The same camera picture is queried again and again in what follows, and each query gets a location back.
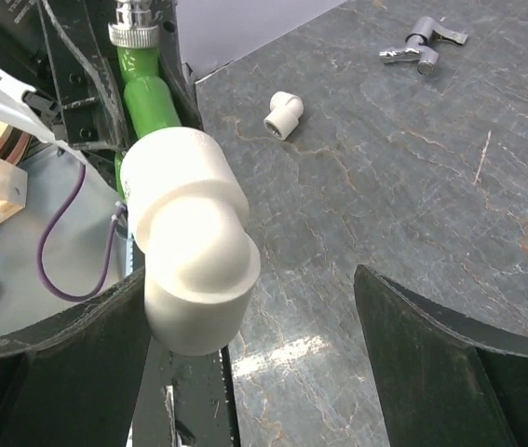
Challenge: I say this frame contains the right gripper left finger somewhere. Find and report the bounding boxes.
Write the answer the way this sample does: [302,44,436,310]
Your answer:
[0,271,240,446]

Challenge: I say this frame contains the green water faucet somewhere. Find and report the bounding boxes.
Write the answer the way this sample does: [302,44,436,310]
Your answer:
[107,0,185,196]

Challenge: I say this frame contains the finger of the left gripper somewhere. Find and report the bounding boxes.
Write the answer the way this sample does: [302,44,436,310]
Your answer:
[158,0,203,129]
[38,1,129,149]

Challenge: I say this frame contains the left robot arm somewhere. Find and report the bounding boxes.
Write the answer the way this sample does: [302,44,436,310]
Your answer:
[0,1,203,155]

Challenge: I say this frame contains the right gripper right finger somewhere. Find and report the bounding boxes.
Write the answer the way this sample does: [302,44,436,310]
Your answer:
[354,265,528,446]

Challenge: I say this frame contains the white elbow fitting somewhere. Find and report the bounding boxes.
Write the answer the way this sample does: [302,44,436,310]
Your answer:
[120,127,261,356]

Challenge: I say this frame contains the white elbow fitting left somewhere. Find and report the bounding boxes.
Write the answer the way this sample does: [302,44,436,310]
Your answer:
[264,91,304,141]

